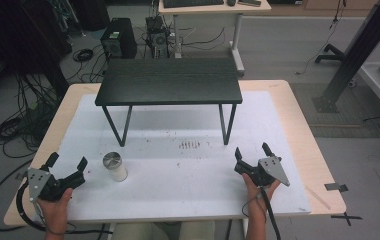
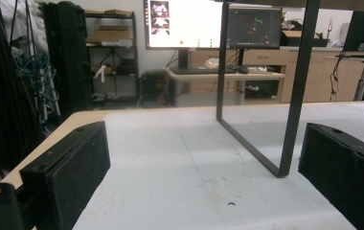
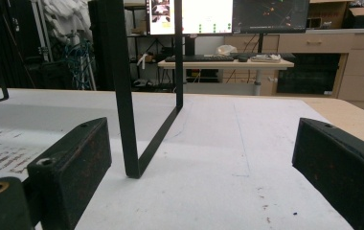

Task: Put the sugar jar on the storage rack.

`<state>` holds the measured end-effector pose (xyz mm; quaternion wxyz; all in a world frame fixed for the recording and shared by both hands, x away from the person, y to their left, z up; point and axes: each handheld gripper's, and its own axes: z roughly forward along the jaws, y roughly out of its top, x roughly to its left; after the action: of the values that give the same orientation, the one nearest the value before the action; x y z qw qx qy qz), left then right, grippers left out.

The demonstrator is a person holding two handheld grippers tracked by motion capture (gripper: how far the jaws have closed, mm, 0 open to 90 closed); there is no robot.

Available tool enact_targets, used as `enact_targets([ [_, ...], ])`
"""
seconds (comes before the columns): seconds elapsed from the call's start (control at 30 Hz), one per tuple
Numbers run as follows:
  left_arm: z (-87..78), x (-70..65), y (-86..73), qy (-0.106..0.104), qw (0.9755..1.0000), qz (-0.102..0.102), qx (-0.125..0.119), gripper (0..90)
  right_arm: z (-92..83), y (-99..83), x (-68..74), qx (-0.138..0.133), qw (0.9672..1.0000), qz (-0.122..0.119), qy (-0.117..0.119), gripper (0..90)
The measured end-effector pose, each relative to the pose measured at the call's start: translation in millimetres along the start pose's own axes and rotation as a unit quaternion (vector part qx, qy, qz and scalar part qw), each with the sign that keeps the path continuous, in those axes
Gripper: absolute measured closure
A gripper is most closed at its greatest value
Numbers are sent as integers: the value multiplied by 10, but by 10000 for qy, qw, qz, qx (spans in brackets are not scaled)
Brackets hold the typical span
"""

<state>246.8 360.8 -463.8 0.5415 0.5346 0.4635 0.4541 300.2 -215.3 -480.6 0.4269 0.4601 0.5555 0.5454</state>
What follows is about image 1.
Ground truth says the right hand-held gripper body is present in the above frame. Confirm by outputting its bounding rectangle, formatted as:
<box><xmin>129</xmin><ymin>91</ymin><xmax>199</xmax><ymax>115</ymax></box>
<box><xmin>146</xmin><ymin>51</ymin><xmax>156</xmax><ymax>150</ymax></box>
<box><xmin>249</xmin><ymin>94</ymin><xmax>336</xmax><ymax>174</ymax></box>
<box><xmin>233</xmin><ymin>155</ymin><xmax>291</xmax><ymax>188</ymax></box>

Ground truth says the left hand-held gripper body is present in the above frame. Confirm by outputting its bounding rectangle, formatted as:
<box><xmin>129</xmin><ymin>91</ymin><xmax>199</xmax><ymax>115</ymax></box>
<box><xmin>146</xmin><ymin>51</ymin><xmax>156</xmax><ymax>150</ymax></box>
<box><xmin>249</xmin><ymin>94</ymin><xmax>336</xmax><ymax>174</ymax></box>
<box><xmin>27</xmin><ymin>167</ymin><xmax>86</xmax><ymax>203</ymax></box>

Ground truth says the glass jar with metal lid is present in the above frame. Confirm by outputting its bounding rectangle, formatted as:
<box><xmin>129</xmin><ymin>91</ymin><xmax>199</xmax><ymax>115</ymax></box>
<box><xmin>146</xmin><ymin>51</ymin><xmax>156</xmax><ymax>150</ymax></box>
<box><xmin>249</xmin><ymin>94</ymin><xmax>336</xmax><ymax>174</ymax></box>
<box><xmin>102</xmin><ymin>151</ymin><xmax>129</xmax><ymax>183</ymax></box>

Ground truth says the black wooden shelf riser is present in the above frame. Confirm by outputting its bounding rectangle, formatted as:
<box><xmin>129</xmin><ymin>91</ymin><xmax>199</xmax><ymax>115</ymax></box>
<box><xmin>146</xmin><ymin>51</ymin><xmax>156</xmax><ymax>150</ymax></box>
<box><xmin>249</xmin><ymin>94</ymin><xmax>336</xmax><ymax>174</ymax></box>
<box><xmin>94</xmin><ymin>57</ymin><xmax>244</xmax><ymax>148</ymax></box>

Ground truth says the person's left hand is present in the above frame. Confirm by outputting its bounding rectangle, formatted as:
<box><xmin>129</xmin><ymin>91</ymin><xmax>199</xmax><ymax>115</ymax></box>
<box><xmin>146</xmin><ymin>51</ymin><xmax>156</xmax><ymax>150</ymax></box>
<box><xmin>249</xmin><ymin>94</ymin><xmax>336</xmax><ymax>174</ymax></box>
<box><xmin>37</xmin><ymin>188</ymin><xmax>74</xmax><ymax>219</ymax></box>

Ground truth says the person's right hand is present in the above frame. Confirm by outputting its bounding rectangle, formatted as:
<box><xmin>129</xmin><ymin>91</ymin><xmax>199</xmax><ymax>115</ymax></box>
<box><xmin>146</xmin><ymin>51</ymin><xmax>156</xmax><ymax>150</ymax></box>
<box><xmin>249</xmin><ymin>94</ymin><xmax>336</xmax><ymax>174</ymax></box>
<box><xmin>242</xmin><ymin>173</ymin><xmax>281</xmax><ymax>209</ymax></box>

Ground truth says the black tape strip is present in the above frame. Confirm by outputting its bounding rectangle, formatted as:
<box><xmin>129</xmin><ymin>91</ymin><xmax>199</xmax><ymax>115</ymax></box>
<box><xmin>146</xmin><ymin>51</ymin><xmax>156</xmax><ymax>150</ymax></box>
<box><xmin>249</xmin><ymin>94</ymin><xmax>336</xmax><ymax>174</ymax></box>
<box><xmin>324</xmin><ymin>182</ymin><xmax>349</xmax><ymax>193</ymax></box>

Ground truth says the black tape cross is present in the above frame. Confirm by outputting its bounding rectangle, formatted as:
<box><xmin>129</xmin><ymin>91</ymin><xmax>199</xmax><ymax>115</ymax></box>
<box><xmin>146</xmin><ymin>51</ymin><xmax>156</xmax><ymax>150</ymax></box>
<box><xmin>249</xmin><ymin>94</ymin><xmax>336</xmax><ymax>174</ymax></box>
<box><xmin>330</xmin><ymin>211</ymin><xmax>363</xmax><ymax>227</ymax></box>

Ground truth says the white utility cart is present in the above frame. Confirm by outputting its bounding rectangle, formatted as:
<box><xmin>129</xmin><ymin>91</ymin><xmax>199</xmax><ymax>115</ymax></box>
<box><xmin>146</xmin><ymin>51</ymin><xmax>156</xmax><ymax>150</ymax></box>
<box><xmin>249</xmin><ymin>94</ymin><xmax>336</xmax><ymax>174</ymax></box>
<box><xmin>357</xmin><ymin>22</ymin><xmax>380</xmax><ymax>131</ymax></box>

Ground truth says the black computer tower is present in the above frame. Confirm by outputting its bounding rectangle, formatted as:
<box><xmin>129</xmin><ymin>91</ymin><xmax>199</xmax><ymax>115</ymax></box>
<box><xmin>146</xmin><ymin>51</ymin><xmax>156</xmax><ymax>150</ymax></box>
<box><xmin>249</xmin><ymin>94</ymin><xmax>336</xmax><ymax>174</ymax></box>
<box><xmin>100</xmin><ymin>17</ymin><xmax>138</xmax><ymax>60</ymax></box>

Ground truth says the open computer case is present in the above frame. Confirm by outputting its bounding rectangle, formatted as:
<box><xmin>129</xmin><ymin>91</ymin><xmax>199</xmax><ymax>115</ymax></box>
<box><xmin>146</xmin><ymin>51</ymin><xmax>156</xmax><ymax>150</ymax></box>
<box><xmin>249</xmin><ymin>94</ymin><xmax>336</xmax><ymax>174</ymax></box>
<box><xmin>145</xmin><ymin>15</ymin><xmax>171</xmax><ymax>60</ymax></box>

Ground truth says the dark flat phone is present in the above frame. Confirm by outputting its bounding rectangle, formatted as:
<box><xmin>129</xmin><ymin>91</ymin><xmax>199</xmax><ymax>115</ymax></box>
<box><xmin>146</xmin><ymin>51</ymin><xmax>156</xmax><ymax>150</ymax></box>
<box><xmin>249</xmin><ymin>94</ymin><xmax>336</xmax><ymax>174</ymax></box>
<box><xmin>237</xmin><ymin>0</ymin><xmax>262</xmax><ymax>8</ymax></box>

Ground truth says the light wooden desk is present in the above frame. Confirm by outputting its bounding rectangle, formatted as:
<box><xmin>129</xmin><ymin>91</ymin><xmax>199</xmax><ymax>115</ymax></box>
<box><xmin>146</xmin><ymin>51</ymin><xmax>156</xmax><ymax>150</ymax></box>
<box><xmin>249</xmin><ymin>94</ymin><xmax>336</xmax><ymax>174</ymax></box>
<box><xmin>157</xmin><ymin>0</ymin><xmax>273</xmax><ymax>78</ymax></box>

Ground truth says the black keyboard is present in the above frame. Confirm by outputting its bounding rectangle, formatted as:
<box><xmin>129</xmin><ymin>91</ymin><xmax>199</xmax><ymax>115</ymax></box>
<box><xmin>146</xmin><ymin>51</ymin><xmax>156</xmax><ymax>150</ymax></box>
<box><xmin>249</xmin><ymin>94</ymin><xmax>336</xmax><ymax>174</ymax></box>
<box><xmin>162</xmin><ymin>0</ymin><xmax>225</xmax><ymax>9</ymax></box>

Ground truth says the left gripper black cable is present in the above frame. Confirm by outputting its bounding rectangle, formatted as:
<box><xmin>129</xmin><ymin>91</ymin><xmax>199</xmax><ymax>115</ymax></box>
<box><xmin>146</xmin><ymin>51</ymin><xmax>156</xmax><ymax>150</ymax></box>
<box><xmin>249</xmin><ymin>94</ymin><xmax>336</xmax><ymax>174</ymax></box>
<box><xmin>15</xmin><ymin>181</ymin><xmax>112</xmax><ymax>235</ymax></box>

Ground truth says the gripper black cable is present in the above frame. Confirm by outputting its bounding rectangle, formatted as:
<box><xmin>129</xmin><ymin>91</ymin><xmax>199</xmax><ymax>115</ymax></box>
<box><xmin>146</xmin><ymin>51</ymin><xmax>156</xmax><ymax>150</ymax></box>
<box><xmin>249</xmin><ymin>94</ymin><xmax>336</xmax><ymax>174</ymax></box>
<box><xmin>15</xmin><ymin>181</ymin><xmax>112</xmax><ymax>235</ymax></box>
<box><xmin>260</xmin><ymin>186</ymin><xmax>283</xmax><ymax>240</ymax></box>

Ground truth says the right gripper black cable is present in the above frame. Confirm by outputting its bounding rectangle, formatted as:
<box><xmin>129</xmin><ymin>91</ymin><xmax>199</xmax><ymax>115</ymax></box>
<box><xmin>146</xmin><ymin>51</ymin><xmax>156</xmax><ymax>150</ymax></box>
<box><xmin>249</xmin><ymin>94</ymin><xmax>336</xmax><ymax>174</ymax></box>
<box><xmin>260</xmin><ymin>186</ymin><xmax>283</xmax><ymax>240</ymax></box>

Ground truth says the bundle of black floor cables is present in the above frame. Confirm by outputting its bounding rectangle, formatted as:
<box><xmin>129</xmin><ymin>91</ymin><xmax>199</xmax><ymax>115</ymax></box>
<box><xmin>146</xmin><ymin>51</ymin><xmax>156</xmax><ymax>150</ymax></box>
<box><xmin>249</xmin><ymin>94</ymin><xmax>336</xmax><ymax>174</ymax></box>
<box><xmin>0</xmin><ymin>71</ymin><xmax>64</xmax><ymax>159</ymax></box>

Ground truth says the coiled black cable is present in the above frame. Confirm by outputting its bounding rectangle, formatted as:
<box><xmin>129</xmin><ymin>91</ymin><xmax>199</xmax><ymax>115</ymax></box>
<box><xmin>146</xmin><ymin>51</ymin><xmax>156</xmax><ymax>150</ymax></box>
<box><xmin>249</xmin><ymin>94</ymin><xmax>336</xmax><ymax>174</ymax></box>
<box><xmin>72</xmin><ymin>48</ymin><xmax>94</xmax><ymax>63</ymax></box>

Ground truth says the black metal post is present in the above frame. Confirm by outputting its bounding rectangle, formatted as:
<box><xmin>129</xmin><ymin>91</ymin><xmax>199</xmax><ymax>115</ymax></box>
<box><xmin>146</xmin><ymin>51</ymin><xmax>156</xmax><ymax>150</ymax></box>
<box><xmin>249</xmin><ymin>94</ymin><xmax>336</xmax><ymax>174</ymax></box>
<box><xmin>311</xmin><ymin>0</ymin><xmax>380</xmax><ymax>114</ymax></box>

